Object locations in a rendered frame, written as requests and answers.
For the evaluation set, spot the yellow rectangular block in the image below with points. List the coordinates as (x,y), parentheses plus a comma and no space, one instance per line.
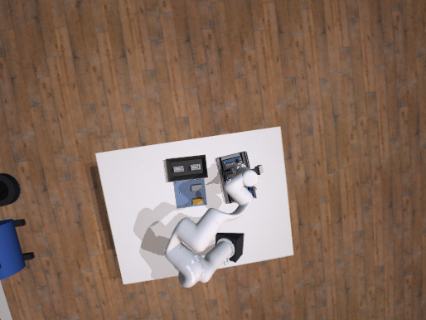
(197,200)

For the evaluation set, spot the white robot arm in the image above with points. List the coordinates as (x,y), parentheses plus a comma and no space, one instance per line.
(198,235)

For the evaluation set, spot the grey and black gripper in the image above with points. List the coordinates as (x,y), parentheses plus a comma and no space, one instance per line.
(236,165)

